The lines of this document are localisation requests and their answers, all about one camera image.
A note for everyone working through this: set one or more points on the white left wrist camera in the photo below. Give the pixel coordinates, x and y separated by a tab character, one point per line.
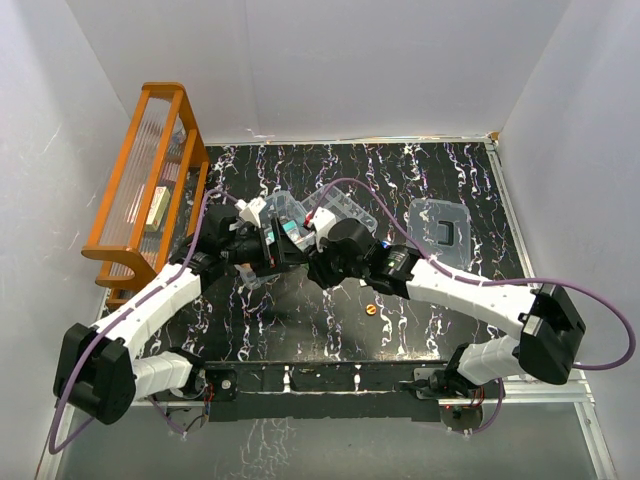
250	211

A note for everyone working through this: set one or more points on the clear box lid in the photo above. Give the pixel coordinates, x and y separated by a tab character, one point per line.
442	228

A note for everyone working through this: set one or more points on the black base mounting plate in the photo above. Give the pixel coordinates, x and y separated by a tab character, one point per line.
234	391

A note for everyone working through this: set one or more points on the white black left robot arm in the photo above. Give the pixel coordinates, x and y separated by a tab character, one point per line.
101	370

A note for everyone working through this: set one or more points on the orange wooden rack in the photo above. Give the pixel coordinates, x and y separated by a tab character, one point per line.
162	147

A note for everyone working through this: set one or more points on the clear medicine kit box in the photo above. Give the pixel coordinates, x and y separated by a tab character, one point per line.
280	204

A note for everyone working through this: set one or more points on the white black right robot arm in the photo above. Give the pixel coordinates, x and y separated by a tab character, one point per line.
542	330

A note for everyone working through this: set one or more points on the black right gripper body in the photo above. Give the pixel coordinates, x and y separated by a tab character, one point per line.
354	270

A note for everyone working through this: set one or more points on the clear divided organizer tray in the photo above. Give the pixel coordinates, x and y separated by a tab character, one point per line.
341	205

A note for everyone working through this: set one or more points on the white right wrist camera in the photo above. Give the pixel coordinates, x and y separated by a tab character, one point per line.
320	221

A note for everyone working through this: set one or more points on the teal bandage packet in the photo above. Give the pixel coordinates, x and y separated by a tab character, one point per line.
291	228

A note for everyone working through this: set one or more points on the cream box on rack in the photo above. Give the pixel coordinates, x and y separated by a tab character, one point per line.
157	208

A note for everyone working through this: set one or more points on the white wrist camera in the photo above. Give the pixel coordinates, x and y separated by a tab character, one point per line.
320	221
250	211

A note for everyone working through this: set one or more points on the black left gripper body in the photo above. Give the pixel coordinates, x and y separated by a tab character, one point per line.
251	249

